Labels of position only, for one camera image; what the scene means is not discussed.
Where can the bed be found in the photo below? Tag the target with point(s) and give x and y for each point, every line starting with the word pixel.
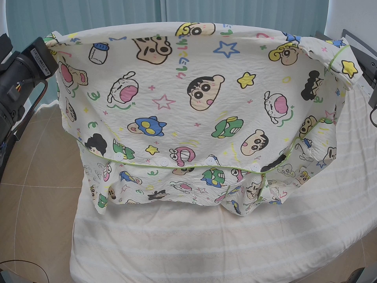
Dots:
pixel 206 246

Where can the blue-green curtain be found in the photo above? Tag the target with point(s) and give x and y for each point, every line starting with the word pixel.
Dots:
pixel 88 4
pixel 241 1

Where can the white printed pyjama top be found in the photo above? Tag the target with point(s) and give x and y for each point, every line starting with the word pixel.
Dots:
pixel 188 105

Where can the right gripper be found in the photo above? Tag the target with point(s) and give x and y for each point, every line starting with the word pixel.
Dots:
pixel 368 60

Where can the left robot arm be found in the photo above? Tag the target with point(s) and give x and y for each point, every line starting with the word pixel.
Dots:
pixel 8 119

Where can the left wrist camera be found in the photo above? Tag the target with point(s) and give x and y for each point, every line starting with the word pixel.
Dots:
pixel 5 50

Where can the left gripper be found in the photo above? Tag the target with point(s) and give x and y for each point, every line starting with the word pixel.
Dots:
pixel 38 59

